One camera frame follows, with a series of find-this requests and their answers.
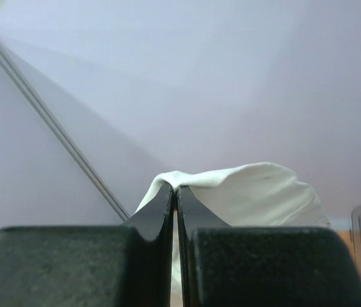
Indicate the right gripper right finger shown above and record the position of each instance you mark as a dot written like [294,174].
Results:
[222,265]

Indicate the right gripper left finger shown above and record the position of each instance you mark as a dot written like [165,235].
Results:
[123,265]

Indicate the white t shirt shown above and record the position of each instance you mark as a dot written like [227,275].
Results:
[260,194]

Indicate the left corner aluminium post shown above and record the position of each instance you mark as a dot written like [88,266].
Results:
[61,134]

